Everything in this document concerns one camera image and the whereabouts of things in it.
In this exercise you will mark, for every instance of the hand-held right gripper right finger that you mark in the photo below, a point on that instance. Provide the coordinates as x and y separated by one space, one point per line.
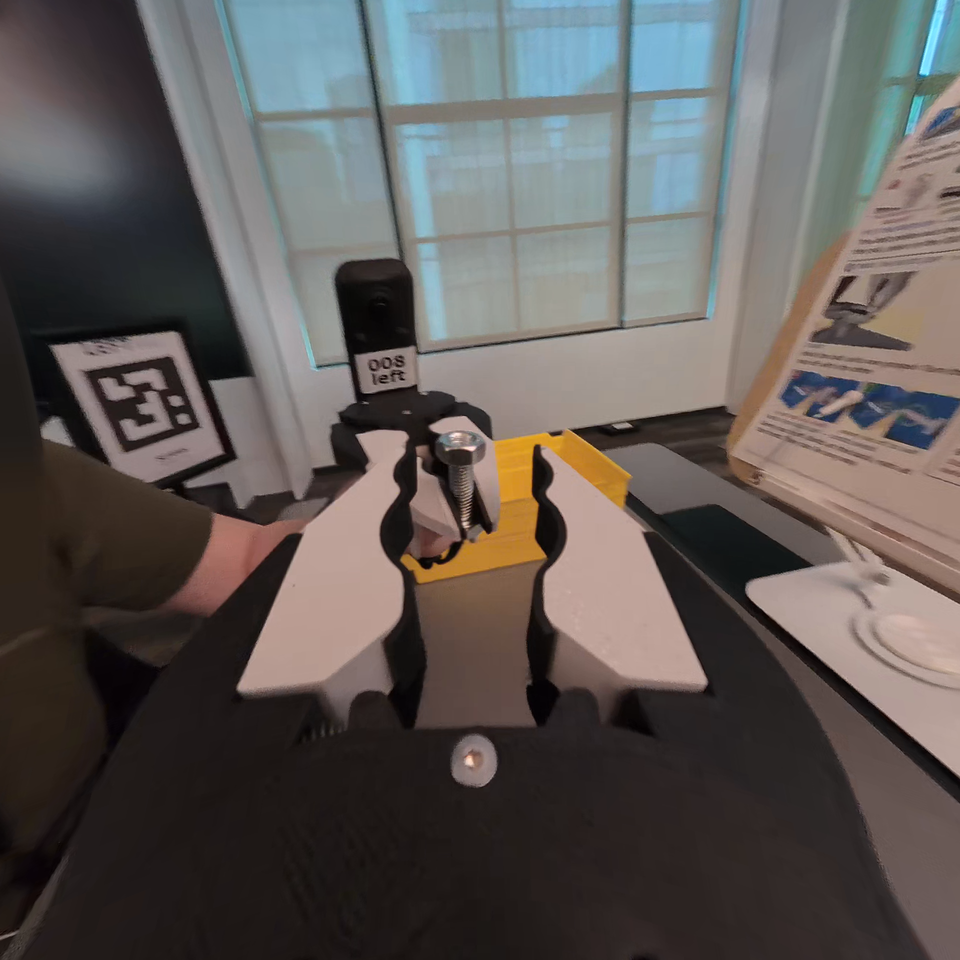
615 600

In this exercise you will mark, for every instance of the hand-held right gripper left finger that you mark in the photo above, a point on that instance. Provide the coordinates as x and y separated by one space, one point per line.
337 592

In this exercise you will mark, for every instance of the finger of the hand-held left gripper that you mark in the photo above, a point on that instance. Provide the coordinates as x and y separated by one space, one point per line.
487 480
429 499

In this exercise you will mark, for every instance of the yellow plastic bin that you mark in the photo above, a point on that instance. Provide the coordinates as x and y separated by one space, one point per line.
585 472

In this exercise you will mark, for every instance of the person's left forearm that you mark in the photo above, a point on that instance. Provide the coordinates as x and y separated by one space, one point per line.
232 562

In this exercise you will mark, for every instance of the person's left hand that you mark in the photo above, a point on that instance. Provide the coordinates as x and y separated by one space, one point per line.
431 541

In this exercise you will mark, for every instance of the large black screen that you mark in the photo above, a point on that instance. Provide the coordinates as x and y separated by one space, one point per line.
135 285

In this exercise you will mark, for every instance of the framed marker sign on stand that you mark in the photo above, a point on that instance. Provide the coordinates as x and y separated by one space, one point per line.
142 397

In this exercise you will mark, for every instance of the large paned window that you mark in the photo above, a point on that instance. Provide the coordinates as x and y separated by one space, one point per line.
570 172

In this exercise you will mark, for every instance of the instruction board on white stand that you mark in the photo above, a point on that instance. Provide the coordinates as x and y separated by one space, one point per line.
885 300

